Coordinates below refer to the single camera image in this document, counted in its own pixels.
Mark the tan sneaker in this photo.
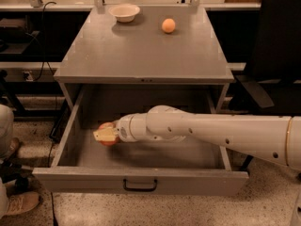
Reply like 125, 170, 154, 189
6, 191, 40, 216

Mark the black office chair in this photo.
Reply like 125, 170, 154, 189
219, 0, 301, 171

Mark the white paper bowl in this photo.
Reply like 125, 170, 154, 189
109, 4, 140, 23

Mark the black drawer handle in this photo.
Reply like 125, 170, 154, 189
123, 179, 157, 192

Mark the wall power outlet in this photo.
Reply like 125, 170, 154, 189
24, 71, 34, 82

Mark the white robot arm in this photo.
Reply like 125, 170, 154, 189
93, 105, 301, 170

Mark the grey metal cabinet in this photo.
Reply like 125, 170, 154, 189
55, 5, 233, 110

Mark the open grey top drawer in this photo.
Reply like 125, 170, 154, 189
34, 85, 248, 196

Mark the small orange fruit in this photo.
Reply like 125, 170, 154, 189
162, 19, 176, 34

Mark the red apple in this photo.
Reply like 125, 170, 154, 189
98, 121, 119, 146

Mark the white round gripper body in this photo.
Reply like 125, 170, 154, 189
116, 114, 147, 142

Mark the black power cable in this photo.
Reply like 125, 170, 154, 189
25, 1, 58, 83

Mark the person's light trouser leg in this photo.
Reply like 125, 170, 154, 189
0, 105, 13, 218

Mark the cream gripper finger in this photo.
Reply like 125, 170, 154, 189
93, 127, 118, 142

